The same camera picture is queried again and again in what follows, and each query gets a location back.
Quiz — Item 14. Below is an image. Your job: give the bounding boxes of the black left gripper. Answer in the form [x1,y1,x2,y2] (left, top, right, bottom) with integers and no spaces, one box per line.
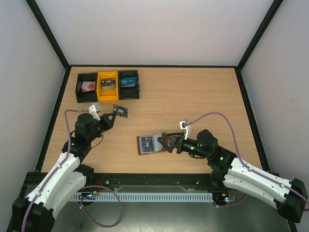
[88,113,116,142]

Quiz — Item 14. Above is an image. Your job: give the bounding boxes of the brown leather card holder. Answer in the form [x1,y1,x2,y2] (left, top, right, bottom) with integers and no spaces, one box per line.
[137,132,168,155]

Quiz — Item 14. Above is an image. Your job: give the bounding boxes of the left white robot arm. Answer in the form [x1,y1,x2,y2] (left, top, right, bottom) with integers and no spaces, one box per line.
[12,110,116,232]

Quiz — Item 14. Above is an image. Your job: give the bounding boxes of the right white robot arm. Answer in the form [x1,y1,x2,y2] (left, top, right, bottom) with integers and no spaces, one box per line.
[157,130,308,223]

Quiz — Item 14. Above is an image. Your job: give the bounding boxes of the black VIP card stack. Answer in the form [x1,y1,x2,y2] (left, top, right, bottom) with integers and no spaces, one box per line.
[101,78,116,89]

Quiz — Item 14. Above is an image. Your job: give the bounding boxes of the red white card stack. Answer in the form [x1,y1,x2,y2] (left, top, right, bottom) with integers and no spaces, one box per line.
[82,81,96,92]

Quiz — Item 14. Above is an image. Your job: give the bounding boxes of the blue VIP card stack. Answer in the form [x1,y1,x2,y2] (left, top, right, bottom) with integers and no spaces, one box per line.
[120,77,136,87]

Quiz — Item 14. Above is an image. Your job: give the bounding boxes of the black storage bin right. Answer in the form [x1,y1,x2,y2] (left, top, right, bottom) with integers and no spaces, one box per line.
[118,70,140,100]

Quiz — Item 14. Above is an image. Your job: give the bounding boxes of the black storage bin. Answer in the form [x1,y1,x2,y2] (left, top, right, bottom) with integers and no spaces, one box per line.
[75,72,98,103]
[118,70,140,100]

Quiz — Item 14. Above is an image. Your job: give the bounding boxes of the yellow storage bin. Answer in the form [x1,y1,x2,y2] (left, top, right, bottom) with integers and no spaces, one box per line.
[96,71,119,102]

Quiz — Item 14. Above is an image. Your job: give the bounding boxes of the black storage bin left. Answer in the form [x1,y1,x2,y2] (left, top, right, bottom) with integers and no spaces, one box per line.
[75,72,98,103]

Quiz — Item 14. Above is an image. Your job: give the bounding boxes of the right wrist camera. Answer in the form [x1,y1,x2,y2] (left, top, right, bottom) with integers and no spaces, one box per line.
[179,119,191,140]

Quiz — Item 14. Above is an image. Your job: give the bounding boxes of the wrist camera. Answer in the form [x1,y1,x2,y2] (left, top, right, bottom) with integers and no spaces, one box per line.
[179,119,191,140]
[88,102,100,121]

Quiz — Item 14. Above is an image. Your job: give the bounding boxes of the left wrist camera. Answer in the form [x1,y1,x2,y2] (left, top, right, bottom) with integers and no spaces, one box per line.
[88,102,100,121]

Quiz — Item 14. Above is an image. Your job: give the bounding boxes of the white slotted cable duct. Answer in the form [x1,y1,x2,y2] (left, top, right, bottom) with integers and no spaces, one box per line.
[69,192,213,203]

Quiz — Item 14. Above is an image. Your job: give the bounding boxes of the black enclosure frame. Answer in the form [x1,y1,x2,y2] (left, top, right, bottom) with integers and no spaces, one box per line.
[4,0,299,232]

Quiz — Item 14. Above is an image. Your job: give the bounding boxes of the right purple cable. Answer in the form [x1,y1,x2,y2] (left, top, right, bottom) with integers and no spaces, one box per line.
[185,111,309,210]

